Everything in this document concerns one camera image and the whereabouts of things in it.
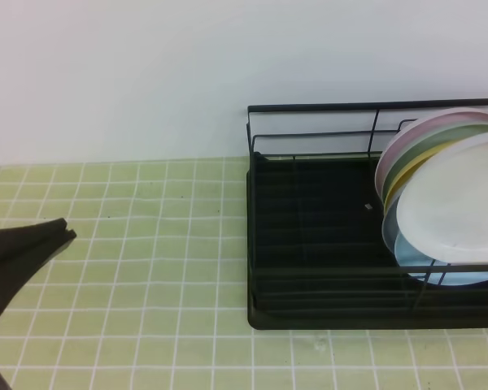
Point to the white round plate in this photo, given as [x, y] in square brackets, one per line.
[443, 210]

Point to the green plate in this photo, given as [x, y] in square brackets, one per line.
[394, 166]

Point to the yellow plate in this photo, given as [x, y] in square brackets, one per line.
[405, 173]

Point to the pink plate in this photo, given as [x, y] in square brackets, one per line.
[419, 128]

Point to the grey plate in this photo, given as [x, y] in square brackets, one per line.
[390, 227]

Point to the light blue plate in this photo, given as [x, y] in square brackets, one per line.
[408, 256]

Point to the black wire dish rack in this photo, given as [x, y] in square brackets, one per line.
[317, 261]

